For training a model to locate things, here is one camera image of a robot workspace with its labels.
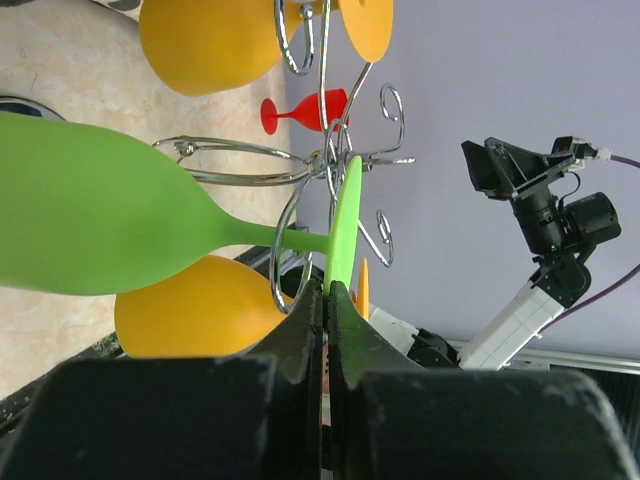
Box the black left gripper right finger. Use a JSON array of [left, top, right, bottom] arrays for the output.
[[326, 281, 639, 479]]

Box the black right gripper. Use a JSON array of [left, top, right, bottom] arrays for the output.
[[461, 137, 573, 200]]

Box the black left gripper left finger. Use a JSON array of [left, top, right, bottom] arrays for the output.
[[1, 281, 323, 479]]

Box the orange plastic wine glass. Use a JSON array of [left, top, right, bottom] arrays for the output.
[[139, 0, 394, 97], [114, 255, 286, 358]]

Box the red plastic wine glass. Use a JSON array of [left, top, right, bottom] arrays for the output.
[[260, 89, 348, 135]]

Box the green plastic wine glass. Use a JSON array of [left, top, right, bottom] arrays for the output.
[[1, 112, 362, 296]]

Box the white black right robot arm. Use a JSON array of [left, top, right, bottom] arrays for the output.
[[370, 136, 621, 371]]

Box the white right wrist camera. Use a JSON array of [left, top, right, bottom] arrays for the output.
[[551, 136, 612, 171]]

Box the chrome wire wine glass rack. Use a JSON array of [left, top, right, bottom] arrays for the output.
[[0, 0, 417, 316]]

